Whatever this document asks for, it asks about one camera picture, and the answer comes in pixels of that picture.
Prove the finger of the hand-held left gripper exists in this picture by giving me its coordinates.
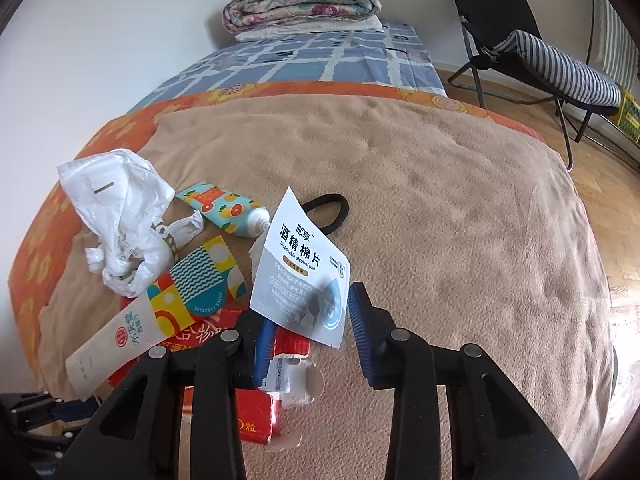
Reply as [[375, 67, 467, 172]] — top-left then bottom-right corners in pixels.
[[7, 392, 98, 430]]

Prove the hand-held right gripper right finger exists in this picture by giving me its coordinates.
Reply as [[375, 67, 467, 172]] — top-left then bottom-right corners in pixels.
[[347, 282, 581, 480]]

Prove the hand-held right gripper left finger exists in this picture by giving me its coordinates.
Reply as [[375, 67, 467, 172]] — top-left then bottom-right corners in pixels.
[[52, 307, 278, 480]]

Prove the red cardboard box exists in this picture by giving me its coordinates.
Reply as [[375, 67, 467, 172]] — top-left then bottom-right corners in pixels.
[[107, 307, 326, 453]]

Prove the white alcohol pad packet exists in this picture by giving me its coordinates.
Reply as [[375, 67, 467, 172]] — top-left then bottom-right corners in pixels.
[[248, 186, 353, 350]]

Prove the colourful tube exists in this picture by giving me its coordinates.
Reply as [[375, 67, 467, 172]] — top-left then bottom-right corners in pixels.
[[65, 235, 248, 402]]

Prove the white plastic bag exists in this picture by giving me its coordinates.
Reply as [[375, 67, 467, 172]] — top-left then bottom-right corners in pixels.
[[56, 149, 206, 297]]

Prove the tan blanket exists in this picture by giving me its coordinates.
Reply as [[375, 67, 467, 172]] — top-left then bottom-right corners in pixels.
[[40, 95, 618, 480]]

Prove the teal hand cream tube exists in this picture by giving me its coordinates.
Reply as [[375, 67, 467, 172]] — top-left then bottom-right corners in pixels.
[[175, 181, 272, 238]]

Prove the orange patterned bedsheet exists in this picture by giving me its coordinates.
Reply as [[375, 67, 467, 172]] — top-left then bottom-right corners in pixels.
[[7, 81, 548, 396]]

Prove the blue plaid bedsheet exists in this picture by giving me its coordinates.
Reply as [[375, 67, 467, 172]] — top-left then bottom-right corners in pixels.
[[127, 20, 448, 113]]

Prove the white folded cloth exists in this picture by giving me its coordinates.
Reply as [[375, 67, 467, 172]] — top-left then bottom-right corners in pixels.
[[235, 15, 385, 43]]

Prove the striped cushion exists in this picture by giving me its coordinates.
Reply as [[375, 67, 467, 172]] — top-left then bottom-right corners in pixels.
[[492, 30, 623, 108]]

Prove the folded floral quilt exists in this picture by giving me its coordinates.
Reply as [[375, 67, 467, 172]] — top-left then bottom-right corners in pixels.
[[222, 0, 387, 36]]

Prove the yellow plastic crate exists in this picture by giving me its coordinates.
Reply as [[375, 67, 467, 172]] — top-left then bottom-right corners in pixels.
[[607, 87, 640, 143]]

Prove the striped lounger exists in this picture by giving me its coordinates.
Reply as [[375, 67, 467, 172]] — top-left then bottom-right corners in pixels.
[[442, 0, 623, 173]]

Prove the green striped cloth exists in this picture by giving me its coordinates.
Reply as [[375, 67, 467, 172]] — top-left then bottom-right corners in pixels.
[[597, 0, 640, 91]]

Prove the black hair tie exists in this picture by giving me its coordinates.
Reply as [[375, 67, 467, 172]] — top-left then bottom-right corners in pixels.
[[300, 193, 351, 236]]

